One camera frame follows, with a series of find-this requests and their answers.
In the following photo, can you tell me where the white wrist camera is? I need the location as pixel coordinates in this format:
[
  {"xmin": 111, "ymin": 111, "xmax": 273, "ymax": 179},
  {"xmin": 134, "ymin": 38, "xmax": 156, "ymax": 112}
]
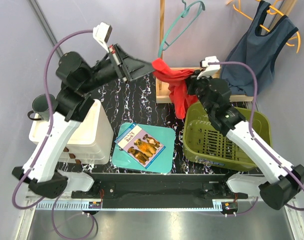
[
  {"xmin": 197, "ymin": 56, "xmax": 221, "ymax": 79},
  {"xmin": 92, "ymin": 22, "xmax": 112, "ymax": 53}
]

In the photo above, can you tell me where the red tank top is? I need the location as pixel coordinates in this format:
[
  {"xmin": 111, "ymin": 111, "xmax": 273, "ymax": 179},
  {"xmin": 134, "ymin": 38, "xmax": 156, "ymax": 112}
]
[{"xmin": 152, "ymin": 58, "xmax": 198, "ymax": 120}]

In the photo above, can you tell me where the white plastic storage box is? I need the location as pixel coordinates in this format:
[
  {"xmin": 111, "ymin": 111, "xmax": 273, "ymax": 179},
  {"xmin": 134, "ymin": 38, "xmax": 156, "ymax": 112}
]
[{"xmin": 28, "ymin": 98, "xmax": 114, "ymax": 166}]

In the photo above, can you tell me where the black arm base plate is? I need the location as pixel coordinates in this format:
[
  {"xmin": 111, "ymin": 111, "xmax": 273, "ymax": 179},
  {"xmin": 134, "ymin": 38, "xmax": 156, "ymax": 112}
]
[{"xmin": 71, "ymin": 173, "xmax": 248, "ymax": 211}]

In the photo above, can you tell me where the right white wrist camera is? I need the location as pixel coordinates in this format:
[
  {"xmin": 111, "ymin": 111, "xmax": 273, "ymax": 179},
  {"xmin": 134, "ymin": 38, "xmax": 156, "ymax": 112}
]
[{"xmin": 197, "ymin": 56, "xmax": 221, "ymax": 79}]

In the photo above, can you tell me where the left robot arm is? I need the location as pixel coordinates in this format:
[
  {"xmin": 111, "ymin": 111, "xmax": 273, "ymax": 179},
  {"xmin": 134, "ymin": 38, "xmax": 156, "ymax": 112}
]
[{"xmin": 12, "ymin": 44, "xmax": 154, "ymax": 199}]

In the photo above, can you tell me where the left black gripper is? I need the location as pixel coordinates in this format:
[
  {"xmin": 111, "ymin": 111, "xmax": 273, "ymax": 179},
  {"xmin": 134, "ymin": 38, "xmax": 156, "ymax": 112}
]
[{"xmin": 80, "ymin": 43, "xmax": 158, "ymax": 94}]

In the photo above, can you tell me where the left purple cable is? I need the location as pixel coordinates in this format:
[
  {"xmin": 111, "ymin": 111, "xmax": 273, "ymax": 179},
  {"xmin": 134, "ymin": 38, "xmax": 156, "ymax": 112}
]
[{"xmin": 11, "ymin": 29, "xmax": 99, "ymax": 238}]

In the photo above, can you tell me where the orange hanger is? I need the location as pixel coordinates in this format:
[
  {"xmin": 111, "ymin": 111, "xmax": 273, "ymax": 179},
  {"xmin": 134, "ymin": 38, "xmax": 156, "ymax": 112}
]
[{"xmin": 226, "ymin": 0, "xmax": 302, "ymax": 54}]

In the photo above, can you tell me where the olive green plastic basket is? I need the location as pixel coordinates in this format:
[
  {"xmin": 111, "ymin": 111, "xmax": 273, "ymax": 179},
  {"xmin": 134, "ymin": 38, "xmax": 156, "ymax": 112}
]
[{"xmin": 183, "ymin": 102, "xmax": 257, "ymax": 172}]

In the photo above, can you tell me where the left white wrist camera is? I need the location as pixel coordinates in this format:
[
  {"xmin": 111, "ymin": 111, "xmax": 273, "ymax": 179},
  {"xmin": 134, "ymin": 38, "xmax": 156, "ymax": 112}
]
[{"xmin": 92, "ymin": 22, "xmax": 112, "ymax": 53}]

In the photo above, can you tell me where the aluminium rail frame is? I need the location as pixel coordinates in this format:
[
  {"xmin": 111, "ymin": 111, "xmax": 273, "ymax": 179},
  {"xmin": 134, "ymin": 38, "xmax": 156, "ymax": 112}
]
[{"xmin": 15, "ymin": 193, "xmax": 304, "ymax": 240}]

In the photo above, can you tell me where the teal wire hanger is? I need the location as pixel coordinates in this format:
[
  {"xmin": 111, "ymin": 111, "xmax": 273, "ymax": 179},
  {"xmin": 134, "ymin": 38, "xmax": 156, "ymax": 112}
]
[{"xmin": 158, "ymin": 0, "xmax": 206, "ymax": 59}]

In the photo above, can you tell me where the dark green metal mug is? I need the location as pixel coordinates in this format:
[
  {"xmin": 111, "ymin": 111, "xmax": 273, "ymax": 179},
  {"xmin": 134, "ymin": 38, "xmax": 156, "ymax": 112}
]
[{"xmin": 27, "ymin": 94, "xmax": 50, "ymax": 122}]

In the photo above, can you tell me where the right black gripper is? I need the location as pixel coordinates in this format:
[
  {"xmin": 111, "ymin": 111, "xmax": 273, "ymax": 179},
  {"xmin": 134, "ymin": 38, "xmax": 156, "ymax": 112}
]
[{"xmin": 185, "ymin": 69, "xmax": 214, "ymax": 115}]

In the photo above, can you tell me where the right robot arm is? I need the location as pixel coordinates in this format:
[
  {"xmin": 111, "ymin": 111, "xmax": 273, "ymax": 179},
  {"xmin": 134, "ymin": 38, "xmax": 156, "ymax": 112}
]
[{"xmin": 186, "ymin": 74, "xmax": 304, "ymax": 210}]

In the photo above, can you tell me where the navy blue tank top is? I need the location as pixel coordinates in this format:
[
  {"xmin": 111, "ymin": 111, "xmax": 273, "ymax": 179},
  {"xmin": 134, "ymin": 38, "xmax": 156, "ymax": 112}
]
[{"xmin": 220, "ymin": 0, "xmax": 298, "ymax": 97}]

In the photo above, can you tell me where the teal cutting mat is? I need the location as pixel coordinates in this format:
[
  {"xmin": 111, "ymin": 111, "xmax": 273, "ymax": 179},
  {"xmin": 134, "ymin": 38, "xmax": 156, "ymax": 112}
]
[{"xmin": 111, "ymin": 123, "xmax": 176, "ymax": 174}]

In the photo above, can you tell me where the dog picture book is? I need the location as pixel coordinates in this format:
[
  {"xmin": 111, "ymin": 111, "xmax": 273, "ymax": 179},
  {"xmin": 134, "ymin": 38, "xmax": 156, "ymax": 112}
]
[{"xmin": 115, "ymin": 123, "xmax": 166, "ymax": 169}]

